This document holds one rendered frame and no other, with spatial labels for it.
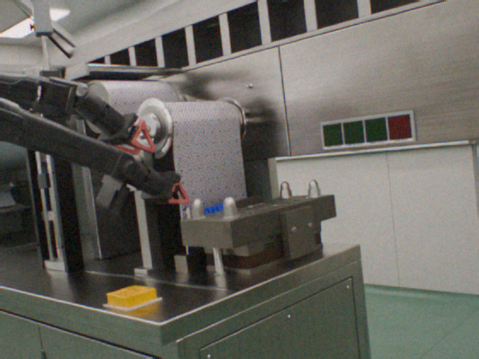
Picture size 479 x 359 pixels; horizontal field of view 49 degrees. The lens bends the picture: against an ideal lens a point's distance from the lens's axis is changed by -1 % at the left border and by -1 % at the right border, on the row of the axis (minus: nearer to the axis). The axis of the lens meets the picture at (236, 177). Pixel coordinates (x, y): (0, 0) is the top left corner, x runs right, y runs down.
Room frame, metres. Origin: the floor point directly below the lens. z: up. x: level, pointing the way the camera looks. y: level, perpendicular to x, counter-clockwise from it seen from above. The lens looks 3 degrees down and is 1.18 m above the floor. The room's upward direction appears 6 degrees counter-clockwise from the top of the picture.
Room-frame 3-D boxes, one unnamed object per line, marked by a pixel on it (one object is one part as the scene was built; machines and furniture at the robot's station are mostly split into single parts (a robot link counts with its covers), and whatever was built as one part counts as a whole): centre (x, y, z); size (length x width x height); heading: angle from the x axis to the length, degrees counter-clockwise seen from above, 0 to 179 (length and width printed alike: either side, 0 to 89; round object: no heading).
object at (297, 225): (1.26, -0.13, 0.96); 0.10 x 0.03 x 0.11; 137
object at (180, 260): (1.36, 0.06, 0.92); 0.28 x 0.04 x 0.04; 137
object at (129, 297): (1.04, 0.23, 0.91); 0.07 x 0.07 x 0.02; 47
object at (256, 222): (1.31, -0.06, 1.00); 0.40 x 0.16 x 0.06; 137
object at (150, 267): (1.31, 0.24, 1.05); 0.06 x 0.05 x 0.31; 137
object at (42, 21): (1.72, 0.57, 1.66); 0.07 x 0.07 x 0.10; 24
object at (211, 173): (1.36, 0.06, 1.11); 0.23 x 0.01 x 0.18; 137
